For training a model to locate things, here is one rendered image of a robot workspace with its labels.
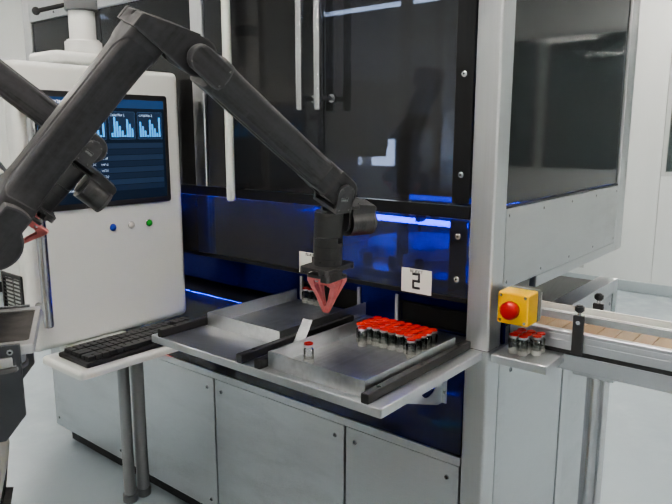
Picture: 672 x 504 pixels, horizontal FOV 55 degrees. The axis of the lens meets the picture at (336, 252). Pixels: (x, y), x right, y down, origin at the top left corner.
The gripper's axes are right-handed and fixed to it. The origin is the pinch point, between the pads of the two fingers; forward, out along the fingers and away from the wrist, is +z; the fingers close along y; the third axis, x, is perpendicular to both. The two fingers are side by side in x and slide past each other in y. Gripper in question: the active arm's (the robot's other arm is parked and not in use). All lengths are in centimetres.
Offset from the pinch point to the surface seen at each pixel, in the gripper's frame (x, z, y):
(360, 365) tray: -3.0, 14.6, 9.9
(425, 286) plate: -6.5, 1.8, 34.4
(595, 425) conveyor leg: -47, 30, 44
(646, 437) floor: -49, 102, 203
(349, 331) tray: 9.4, 14.2, 26.3
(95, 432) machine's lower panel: 145, 95, 55
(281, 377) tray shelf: 7.9, 15.4, -3.8
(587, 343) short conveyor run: -43, 10, 40
